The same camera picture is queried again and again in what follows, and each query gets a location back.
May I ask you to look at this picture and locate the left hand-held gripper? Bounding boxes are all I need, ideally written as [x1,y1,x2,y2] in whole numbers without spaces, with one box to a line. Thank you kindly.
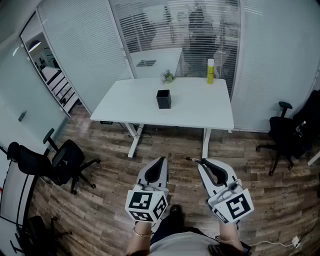
[124,156,170,223]

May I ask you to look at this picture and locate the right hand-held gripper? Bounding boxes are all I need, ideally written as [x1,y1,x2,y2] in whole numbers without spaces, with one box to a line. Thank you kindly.
[197,157,255,225]

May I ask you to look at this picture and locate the black square pen holder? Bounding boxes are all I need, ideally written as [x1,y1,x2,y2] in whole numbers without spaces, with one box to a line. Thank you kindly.
[156,89,173,110]

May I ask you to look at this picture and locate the person's left forearm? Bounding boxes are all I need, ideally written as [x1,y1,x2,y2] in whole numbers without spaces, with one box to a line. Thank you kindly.
[125,220,154,256]

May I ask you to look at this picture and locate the person's right forearm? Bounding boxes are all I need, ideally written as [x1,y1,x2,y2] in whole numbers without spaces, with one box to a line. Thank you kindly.
[216,221,245,254]

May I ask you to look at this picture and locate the person's black shoe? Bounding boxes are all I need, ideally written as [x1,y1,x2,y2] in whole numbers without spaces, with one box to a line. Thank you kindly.
[169,204,184,216]

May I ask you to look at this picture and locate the person's dark trousers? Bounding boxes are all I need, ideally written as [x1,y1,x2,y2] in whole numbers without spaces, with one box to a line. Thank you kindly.
[151,211,208,245]

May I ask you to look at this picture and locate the white standing desk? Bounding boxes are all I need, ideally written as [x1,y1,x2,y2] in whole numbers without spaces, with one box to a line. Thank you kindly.
[89,76,235,159]

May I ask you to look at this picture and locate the person's white shirt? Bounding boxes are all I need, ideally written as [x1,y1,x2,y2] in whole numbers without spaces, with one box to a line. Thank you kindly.
[149,230,219,256]

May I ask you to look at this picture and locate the black office chair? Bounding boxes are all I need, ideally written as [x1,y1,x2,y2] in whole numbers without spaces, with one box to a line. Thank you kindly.
[6,128,102,196]
[255,89,320,177]

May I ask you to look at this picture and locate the small potted plant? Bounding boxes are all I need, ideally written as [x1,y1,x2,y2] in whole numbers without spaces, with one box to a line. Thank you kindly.
[160,69,176,85]

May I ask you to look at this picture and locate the yellow spray can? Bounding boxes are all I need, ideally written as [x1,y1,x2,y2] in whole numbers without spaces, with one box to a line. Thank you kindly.
[206,58,216,86]

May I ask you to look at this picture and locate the black cable under desk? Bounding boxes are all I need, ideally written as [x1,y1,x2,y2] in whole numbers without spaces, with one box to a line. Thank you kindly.
[119,122,153,140]

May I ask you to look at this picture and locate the thin gold bracelet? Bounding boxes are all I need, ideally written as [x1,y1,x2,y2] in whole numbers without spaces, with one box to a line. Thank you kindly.
[132,226,153,238]

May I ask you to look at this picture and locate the white power adapter with cable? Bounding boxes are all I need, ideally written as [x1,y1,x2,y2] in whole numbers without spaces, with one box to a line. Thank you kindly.
[248,235,302,249]

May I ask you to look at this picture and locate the white table with black frame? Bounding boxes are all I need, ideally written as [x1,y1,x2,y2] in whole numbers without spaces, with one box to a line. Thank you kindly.
[0,146,40,256]

